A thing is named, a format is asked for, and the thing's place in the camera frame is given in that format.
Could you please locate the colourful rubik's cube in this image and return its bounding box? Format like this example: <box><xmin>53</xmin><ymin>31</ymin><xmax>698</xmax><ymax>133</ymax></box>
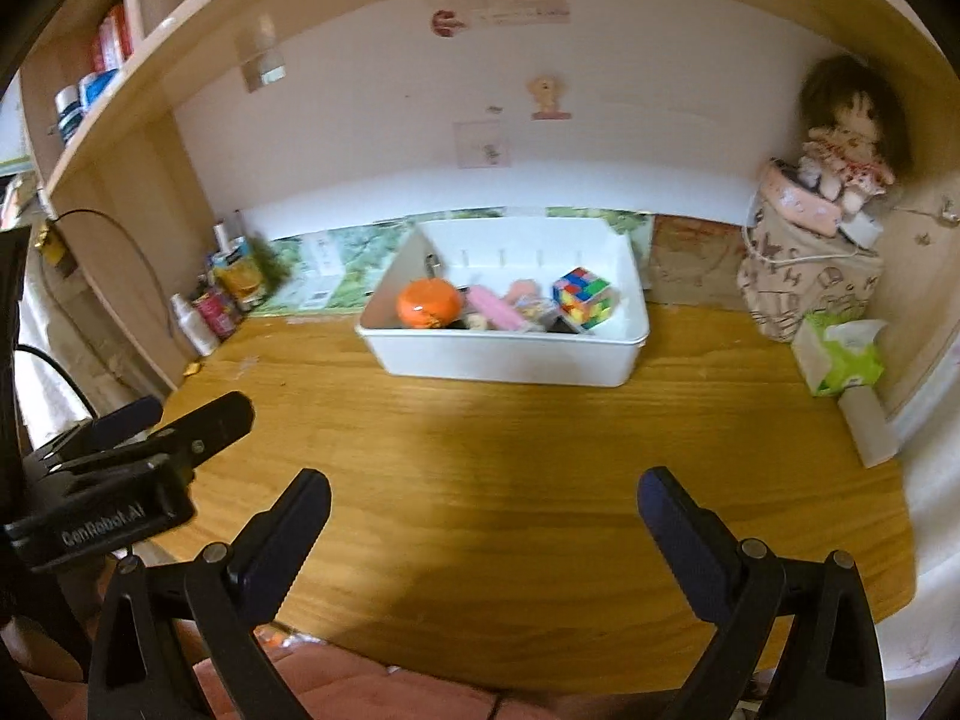
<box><xmin>551</xmin><ymin>266</ymin><xmax>617</xmax><ymax>332</ymax></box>

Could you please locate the white spray bottle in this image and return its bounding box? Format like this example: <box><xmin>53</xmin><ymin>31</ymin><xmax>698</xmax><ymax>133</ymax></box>
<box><xmin>171</xmin><ymin>293</ymin><xmax>220</xmax><ymax>358</ymax></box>

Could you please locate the white box by tissues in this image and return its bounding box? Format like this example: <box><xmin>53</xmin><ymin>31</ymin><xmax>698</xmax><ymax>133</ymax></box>
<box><xmin>838</xmin><ymin>387</ymin><xmax>898</xmax><ymax>468</ymax></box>

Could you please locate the green tissue pack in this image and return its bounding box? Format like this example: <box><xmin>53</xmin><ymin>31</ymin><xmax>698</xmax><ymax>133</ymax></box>
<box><xmin>791</xmin><ymin>314</ymin><xmax>887</xmax><ymax>397</ymax></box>

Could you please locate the black cable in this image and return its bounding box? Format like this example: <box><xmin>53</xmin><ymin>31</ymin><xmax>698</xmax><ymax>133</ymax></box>
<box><xmin>44</xmin><ymin>206</ymin><xmax>179</xmax><ymax>338</ymax></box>

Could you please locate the brown-haired rag doll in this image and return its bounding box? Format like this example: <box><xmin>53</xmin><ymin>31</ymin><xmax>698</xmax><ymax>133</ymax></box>
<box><xmin>797</xmin><ymin>55</ymin><xmax>913</xmax><ymax>220</ymax></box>

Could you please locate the white plastic storage bin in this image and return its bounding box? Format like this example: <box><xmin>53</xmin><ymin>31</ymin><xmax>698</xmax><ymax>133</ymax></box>
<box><xmin>356</xmin><ymin>216</ymin><xmax>649</xmax><ymax>387</ymax></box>

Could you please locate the pink clothed lap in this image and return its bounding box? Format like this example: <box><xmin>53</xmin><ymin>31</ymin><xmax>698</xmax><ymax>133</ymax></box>
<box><xmin>44</xmin><ymin>638</ymin><xmax>662</xmax><ymax>720</ymax></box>

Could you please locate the pink hair roller clip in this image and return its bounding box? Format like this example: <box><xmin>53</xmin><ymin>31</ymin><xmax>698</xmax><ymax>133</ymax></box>
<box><xmin>466</xmin><ymin>284</ymin><xmax>529</xmax><ymax>332</ymax></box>

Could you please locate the red pen cup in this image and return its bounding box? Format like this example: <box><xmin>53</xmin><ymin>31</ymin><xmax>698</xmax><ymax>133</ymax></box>
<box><xmin>192</xmin><ymin>284</ymin><xmax>238</xmax><ymax>341</ymax></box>

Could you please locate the green leaf pattern poster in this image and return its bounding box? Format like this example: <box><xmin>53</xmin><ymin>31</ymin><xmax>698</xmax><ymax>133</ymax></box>
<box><xmin>254</xmin><ymin>206</ymin><xmax>656</xmax><ymax>317</ymax></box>

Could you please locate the beige patterned drawstring bag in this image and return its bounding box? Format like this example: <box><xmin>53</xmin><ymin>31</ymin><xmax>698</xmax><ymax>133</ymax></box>
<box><xmin>737</xmin><ymin>160</ymin><xmax>884</xmax><ymax>343</ymax></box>

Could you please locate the orange juice carton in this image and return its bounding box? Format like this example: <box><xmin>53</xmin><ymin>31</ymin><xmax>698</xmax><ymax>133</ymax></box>
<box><xmin>212</xmin><ymin>221</ymin><xmax>267</xmax><ymax>314</ymax></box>

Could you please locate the orange round pouch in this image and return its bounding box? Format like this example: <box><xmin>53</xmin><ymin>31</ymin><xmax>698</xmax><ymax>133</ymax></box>
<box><xmin>395</xmin><ymin>277</ymin><xmax>464</xmax><ymax>328</ymax></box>

